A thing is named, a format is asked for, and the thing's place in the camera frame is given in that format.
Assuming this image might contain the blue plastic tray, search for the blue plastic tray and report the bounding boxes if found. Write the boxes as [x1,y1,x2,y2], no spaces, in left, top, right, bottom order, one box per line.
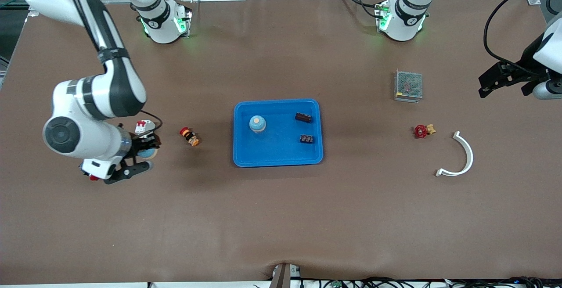
[233,99,324,168]

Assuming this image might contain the white circuit breaker red switches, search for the white circuit breaker red switches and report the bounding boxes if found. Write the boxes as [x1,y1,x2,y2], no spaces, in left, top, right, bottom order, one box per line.
[135,120,156,136]

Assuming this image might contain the red yellow emergency stop button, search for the red yellow emergency stop button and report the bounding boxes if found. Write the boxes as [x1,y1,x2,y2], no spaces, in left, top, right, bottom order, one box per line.
[179,127,200,147]

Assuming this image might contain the white curved plastic clamp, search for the white curved plastic clamp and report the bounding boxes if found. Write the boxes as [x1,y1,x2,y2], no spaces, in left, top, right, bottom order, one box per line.
[435,131,474,177]

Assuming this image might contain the metal mesh power supply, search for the metal mesh power supply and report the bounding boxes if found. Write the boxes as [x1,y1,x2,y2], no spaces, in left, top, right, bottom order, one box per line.
[394,70,423,104]

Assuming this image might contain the brown table mat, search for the brown table mat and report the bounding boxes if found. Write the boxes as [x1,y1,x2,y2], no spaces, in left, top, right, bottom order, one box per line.
[0,0,562,285]

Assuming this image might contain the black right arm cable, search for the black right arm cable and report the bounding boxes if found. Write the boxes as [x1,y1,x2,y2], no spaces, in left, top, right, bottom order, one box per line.
[61,0,163,137]

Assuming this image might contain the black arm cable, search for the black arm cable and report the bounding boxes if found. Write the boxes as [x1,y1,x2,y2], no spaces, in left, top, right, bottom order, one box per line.
[483,0,562,78]
[61,0,163,137]

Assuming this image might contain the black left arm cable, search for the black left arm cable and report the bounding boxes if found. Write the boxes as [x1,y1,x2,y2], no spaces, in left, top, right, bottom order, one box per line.
[483,0,562,78]

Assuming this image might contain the red handle brass valve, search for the red handle brass valve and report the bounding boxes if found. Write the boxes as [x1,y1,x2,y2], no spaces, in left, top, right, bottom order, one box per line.
[413,123,436,139]

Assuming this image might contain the metal mount bracket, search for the metal mount bracket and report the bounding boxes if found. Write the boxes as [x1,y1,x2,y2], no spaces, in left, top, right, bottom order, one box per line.
[269,263,303,288]

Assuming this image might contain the black cable bundle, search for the black cable bundle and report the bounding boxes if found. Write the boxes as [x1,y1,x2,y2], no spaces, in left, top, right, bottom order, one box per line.
[303,277,545,288]

